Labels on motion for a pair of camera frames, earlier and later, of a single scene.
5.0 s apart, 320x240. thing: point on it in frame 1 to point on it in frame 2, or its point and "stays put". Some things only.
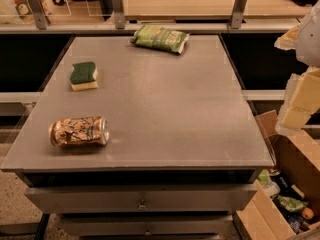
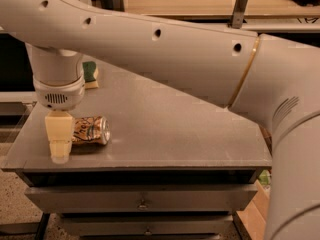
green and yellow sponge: x=83 y=76 stays put
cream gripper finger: x=288 y=40 to x=59 y=123
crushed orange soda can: x=81 y=131 stays put
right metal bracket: x=239 y=6 stays put
